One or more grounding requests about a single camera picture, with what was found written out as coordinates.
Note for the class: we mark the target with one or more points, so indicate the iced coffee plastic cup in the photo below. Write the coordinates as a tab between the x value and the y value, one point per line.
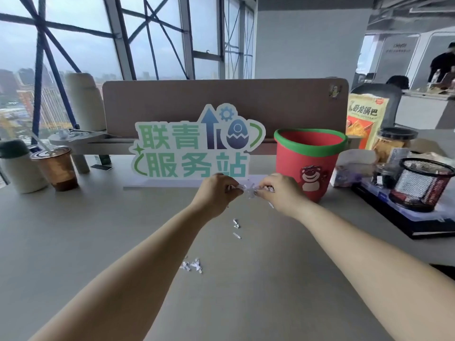
57	168

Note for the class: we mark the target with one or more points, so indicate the white flask with dark lid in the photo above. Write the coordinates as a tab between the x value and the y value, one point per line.
21	170

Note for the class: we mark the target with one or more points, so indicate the small white paper scraps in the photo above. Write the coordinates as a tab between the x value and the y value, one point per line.
192	265
236	227

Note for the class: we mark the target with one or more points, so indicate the person's left hand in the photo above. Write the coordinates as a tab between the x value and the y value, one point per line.
213	195

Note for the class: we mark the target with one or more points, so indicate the grey office chair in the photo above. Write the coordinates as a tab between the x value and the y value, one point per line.
384	102

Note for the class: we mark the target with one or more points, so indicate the small dark glass jar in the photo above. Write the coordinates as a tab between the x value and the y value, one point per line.
385	175

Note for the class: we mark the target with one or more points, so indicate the person's right forearm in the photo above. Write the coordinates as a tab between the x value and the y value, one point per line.
359	266

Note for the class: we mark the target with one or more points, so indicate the white torn paper piece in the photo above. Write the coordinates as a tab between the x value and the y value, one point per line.
249	190

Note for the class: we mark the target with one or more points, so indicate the orange snack bag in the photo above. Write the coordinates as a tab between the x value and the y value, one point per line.
366	120

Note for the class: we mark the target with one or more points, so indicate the brown desk divider panel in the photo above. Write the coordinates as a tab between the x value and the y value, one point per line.
220	95

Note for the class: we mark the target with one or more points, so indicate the white plastic tissue pack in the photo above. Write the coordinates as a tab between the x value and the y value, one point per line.
352	166

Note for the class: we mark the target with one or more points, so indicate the person's right fingers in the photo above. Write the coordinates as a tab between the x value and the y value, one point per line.
263	188

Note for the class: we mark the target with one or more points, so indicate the cream chair backrest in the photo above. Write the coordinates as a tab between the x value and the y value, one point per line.
85	102

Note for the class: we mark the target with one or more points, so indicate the red bin with bear print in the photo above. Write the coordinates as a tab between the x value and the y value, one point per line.
312	156

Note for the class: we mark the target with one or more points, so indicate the white round side table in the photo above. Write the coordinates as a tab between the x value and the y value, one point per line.
76	140

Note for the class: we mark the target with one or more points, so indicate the black flat tray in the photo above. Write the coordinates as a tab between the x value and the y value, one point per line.
401	218

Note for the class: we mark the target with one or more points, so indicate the black mesh pen holder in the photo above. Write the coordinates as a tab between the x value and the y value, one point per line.
421	184

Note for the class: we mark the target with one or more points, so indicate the small dark card stand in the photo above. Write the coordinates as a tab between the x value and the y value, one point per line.
102	162

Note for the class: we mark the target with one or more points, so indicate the person's left fingers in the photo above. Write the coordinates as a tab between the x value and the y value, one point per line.
233	185

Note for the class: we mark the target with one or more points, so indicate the person's left forearm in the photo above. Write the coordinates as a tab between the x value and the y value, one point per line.
142	276

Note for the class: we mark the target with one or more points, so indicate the small pin badge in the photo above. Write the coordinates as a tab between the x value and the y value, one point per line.
334	91

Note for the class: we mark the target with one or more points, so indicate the person's right hand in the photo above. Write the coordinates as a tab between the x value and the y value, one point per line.
282	195

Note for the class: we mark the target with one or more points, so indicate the green and blue cutout sign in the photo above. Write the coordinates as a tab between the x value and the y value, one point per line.
192	152

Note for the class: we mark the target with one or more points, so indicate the clear snack jar black lid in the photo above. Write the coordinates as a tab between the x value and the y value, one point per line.
394	143

